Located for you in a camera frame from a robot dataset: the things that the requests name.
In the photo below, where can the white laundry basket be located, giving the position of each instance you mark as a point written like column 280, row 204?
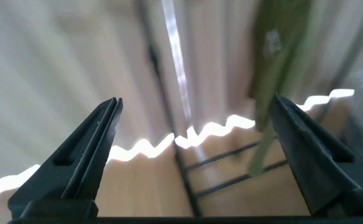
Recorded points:
column 355, row 137

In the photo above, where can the beige curtain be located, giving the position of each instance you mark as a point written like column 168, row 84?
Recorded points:
column 60, row 77

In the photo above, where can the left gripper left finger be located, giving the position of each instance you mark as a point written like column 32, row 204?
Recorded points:
column 76, row 171

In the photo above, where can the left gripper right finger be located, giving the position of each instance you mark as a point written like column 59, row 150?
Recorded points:
column 318, row 161

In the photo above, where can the green long-sleeved shirt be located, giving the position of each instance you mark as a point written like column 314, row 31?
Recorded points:
column 278, row 62

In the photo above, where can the black clothes rack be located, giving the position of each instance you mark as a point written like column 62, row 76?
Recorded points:
column 187, row 183

